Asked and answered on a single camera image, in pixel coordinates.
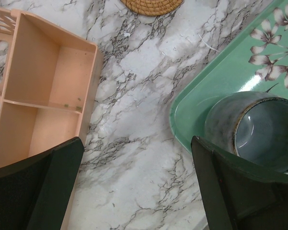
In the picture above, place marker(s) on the orange plastic file organizer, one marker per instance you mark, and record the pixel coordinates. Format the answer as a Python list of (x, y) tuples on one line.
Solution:
[(48, 88)]

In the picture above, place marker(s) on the woven coaster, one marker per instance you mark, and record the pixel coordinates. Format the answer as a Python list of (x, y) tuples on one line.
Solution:
[(152, 7)]

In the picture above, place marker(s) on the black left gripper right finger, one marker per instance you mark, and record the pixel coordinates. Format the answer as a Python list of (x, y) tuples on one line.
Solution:
[(238, 194)]

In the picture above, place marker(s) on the grey ceramic mug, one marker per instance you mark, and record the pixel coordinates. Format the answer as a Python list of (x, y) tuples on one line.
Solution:
[(253, 126)]

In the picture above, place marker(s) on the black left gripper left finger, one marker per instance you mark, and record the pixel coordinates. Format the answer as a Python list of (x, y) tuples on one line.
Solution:
[(35, 192)]

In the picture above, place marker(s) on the green floral tray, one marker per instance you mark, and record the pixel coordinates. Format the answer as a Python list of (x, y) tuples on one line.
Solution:
[(257, 61)]

